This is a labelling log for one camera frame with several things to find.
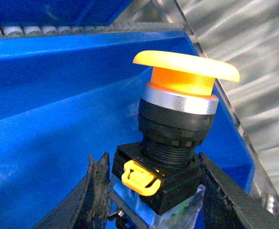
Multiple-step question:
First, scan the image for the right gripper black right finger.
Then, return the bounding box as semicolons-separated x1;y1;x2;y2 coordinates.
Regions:
198;153;279;229

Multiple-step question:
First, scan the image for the empty blue middle bin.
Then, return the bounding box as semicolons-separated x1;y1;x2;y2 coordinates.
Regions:
0;0;131;27

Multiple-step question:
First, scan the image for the yellow mushroom push button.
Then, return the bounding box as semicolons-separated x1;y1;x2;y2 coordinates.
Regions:
107;50;240;229

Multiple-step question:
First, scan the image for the blue right ribbed bin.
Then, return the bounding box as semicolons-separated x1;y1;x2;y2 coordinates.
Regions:
0;30;257;229

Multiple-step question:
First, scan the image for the white roller track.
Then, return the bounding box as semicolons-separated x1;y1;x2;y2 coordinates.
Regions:
0;20;140;40

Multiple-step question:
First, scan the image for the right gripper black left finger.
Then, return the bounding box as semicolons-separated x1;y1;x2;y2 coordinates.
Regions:
34;152;110;229

